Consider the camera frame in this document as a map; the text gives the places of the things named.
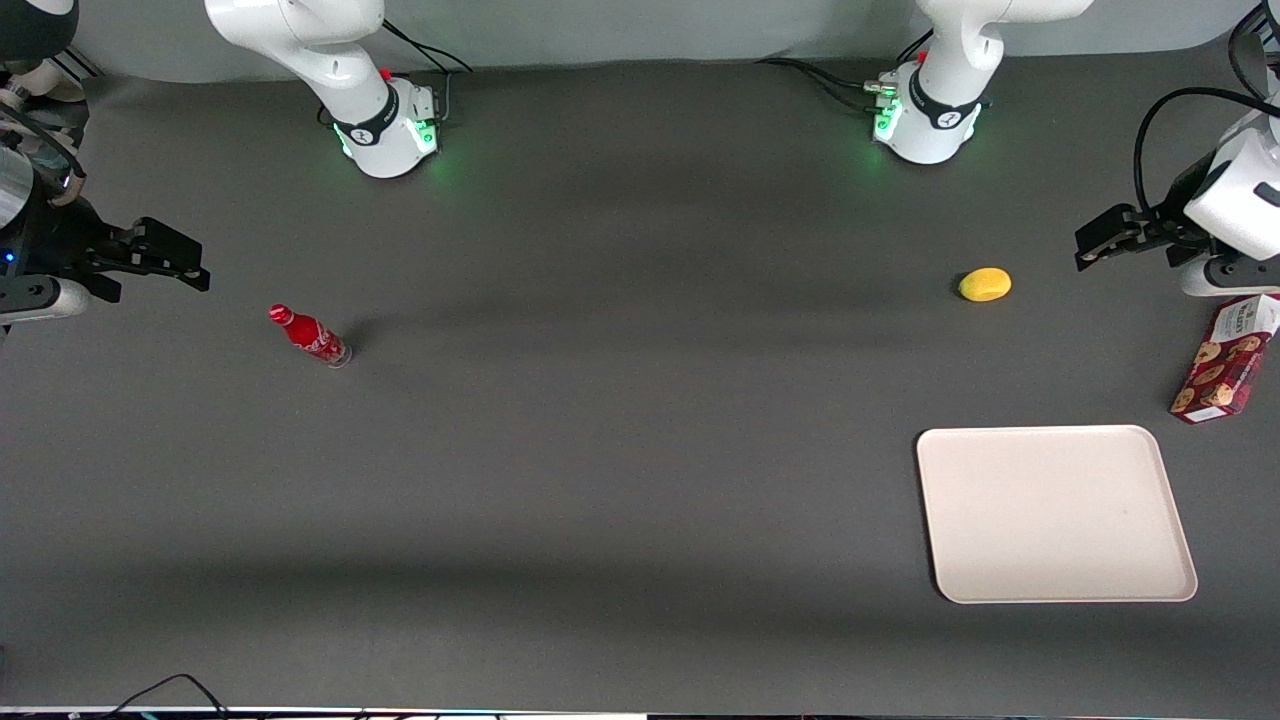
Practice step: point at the red cookie box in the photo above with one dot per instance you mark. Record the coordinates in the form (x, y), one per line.
(1225, 360)

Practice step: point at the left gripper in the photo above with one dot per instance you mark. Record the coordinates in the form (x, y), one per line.
(1178, 222)

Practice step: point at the beige plastic tray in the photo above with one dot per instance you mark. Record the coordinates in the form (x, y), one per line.
(1050, 515)

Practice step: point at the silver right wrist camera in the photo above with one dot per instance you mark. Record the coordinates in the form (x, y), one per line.
(45, 298)

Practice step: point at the red cola bottle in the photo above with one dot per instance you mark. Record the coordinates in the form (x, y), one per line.
(308, 335)

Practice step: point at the yellow lemon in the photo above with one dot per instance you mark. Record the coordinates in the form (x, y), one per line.
(985, 284)

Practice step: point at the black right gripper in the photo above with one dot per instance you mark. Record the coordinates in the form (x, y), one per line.
(52, 243)

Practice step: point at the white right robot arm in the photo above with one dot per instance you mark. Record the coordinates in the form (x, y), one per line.
(330, 60)

